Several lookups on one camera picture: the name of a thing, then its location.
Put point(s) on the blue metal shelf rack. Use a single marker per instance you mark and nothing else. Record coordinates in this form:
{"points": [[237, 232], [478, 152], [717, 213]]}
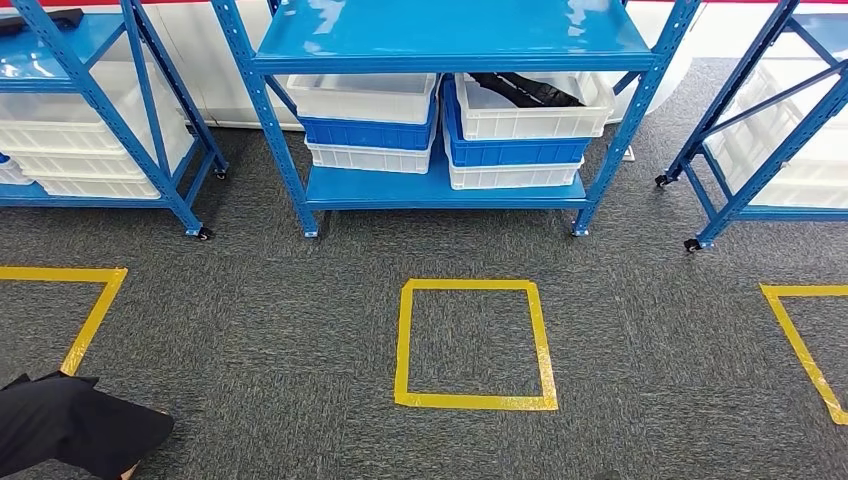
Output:
{"points": [[762, 213], [450, 40], [40, 63]]}

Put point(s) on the yellow floor tape square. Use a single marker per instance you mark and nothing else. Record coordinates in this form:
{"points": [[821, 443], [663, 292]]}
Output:
{"points": [[477, 401], [795, 338]]}

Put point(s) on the black parts in crate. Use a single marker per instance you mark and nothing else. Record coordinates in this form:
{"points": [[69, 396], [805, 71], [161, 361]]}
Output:
{"points": [[530, 89]]}

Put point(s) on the white floor socket cover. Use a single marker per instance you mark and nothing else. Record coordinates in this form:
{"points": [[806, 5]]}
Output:
{"points": [[627, 154]]}

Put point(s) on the person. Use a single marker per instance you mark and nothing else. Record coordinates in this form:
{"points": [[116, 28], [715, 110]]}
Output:
{"points": [[66, 424]]}

